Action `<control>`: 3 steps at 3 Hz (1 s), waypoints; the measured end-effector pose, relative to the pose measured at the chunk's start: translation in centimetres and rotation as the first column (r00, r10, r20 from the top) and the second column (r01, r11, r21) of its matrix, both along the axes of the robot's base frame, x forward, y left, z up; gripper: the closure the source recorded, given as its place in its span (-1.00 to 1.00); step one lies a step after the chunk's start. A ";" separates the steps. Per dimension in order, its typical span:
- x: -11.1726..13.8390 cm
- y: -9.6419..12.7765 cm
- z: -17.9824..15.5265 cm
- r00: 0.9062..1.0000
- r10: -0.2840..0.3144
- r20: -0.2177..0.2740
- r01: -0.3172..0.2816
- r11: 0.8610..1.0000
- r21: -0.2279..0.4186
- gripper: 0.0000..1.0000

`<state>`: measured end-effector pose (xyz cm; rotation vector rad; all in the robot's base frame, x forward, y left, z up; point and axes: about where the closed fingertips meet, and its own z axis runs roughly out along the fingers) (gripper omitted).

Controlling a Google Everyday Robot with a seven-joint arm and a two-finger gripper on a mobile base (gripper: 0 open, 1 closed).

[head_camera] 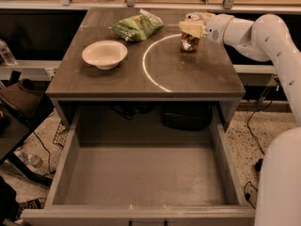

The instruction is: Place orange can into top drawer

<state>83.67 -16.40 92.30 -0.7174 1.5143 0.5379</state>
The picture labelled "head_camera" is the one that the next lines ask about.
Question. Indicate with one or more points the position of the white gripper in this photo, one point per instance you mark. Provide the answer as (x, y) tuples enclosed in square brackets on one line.
[(215, 28)]

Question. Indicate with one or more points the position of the orange soda can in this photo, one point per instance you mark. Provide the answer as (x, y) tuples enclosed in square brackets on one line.
[(188, 42)]

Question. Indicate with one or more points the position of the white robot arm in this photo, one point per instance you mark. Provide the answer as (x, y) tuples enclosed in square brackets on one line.
[(266, 39)]

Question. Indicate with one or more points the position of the grey cabinet with top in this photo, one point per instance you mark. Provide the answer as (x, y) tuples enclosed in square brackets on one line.
[(154, 70)]

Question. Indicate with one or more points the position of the open grey top drawer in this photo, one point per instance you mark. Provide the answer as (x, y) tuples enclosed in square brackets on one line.
[(114, 172)]

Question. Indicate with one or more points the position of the green chip bag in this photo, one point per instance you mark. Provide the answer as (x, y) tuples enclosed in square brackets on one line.
[(138, 27)]

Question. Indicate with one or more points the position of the black bag under cabinet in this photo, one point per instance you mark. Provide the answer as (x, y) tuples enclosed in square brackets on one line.
[(189, 116)]

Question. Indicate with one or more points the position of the white bowl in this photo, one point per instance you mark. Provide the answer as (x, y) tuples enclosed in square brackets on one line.
[(104, 54)]

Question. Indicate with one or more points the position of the brown office chair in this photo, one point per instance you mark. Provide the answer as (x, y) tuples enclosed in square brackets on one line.
[(23, 109)]

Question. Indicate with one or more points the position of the clear plastic water bottle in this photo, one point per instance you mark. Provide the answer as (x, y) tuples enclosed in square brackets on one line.
[(6, 54)]

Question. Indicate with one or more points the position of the plastic bottle on floor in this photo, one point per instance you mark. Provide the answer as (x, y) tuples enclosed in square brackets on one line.
[(34, 162)]

